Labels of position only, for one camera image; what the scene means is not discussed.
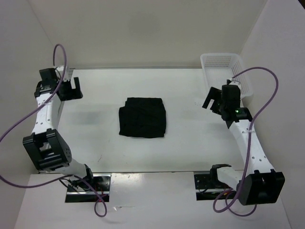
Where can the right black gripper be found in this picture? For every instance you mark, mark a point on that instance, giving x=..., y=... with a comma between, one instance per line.
x=214, y=94

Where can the white perforated plastic basket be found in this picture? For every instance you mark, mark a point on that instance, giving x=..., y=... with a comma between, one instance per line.
x=219, y=67

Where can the black shorts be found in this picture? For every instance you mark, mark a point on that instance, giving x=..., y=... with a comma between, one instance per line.
x=142, y=118

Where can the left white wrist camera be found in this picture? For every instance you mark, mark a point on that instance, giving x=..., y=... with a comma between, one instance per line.
x=67, y=73

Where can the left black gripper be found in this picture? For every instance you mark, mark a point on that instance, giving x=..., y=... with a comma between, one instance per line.
x=74, y=93

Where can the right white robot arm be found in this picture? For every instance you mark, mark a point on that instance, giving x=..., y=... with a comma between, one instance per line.
x=260, y=183

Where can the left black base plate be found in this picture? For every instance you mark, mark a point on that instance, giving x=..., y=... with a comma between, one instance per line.
x=78, y=192

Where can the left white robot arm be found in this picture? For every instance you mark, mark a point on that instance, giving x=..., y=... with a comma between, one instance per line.
x=45, y=146

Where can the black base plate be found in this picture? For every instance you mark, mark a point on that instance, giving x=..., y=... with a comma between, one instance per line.
x=205, y=188
x=78, y=192

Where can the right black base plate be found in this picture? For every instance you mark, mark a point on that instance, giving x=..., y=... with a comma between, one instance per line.
x=205, y=188

